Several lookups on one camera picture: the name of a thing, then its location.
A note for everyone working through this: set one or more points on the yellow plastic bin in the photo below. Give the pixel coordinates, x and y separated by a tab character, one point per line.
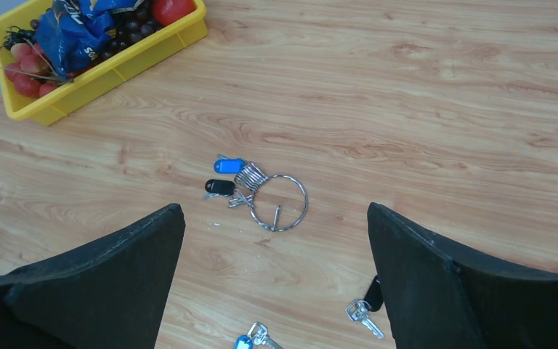
103	77

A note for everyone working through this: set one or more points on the blue snack bag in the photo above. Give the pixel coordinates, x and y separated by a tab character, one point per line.
72	33

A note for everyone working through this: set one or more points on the key with blue tag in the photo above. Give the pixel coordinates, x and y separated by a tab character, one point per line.
257	335

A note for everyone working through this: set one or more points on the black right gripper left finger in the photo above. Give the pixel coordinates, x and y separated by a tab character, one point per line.
108	293

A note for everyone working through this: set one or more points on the large metal keyring with keys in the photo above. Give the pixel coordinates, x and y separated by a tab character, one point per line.
276	202

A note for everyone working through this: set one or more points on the dark grape bunch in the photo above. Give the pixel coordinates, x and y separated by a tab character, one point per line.
131	28

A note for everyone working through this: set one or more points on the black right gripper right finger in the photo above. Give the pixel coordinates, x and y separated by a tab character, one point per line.
439	293

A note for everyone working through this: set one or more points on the key with black tag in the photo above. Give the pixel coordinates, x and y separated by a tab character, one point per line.
358	310

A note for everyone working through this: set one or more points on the red apple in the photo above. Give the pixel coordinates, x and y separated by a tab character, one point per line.
165	12

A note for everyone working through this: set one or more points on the red strawberries cluster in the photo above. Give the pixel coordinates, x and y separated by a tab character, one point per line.
31	73

